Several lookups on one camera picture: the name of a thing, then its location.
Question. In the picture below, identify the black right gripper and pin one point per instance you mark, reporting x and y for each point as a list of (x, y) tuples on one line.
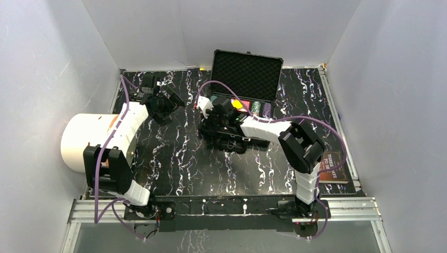
[(210, 113)]

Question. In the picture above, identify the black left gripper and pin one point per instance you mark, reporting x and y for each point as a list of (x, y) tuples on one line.
[(153, 90)]

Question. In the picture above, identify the yellow round button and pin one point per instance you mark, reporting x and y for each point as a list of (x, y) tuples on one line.
[(237, 104)]

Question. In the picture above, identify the red playing card deck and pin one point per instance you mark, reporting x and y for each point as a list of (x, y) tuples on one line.
[(245, 105)]

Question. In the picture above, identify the black poker chip case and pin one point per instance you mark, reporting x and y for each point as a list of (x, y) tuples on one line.
[(253, 78)]

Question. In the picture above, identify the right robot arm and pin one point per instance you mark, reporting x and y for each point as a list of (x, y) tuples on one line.
[(233, 130)]

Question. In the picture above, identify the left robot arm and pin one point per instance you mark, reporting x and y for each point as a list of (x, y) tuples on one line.
[(107, 167)]

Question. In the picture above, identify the green and orange chip row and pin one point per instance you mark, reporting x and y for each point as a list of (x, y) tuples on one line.
[(255, 108)]

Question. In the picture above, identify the purple and blue chip row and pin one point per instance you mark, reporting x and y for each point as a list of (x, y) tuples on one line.
[(267, 109)]

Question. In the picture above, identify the white cylinder with orange lid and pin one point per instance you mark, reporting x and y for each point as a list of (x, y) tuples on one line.
[(93, 129)]

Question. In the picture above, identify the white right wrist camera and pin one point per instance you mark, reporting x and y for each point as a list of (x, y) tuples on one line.
[(204, 105)]

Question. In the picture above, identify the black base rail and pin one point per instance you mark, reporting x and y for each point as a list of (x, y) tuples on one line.
[(284, 213)]

